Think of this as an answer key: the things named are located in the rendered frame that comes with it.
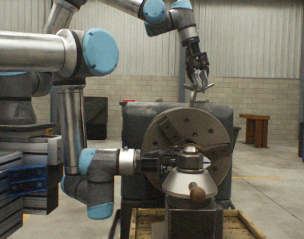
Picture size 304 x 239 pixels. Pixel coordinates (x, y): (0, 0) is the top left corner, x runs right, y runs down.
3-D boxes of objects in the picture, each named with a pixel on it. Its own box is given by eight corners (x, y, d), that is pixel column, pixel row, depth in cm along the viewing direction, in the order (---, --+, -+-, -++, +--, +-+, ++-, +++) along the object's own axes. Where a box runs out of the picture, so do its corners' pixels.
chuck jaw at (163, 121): (174, 149, 98) (154, 122, 97) (185, 140, 98) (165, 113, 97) (178, 154, 87) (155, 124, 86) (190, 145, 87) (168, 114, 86)
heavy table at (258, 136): (237, 141, 1025) (238, 114, 1020) (249, 141, 1027) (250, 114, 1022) (255, 147, 865) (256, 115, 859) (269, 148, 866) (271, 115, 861)
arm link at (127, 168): (121, 172, 82) (122, 144, 82) (137, 172, 82) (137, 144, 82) (118, 179, 74) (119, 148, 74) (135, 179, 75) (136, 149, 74)
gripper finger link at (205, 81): (206, 93, 107) (200, 69, 107) (203, 93, 113) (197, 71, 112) (214, 90, 107) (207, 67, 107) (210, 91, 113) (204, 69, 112)
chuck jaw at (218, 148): (193, 143, 98) (226, 140, 98) (194, 158, 99) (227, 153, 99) (199, 148, 87) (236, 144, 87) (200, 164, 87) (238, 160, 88)
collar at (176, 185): (160, 182, 44) (161, 163, 44) (210, 183, 44) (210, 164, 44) (163, 199, 36) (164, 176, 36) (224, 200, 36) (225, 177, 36)
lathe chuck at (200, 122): (135, 184, 104) (147, 101, 103) (217, 196, 106) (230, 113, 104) (134, 192, 96) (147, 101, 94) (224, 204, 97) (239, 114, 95)
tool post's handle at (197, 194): (185, 194, 37) (185, 179, 37) (199, 194, 37) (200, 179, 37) (190, 206, 33) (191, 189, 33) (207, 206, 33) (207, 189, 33)
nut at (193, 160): (174, 166, 42) (175, 143, 42) (200, 167, 42) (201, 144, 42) (177, 173, 38) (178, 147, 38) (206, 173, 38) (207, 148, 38)
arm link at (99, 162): (84, 174, 82) (84, 145, 82) (121, 174, 82) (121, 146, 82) (77, 181, 74) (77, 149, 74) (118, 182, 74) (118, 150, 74)
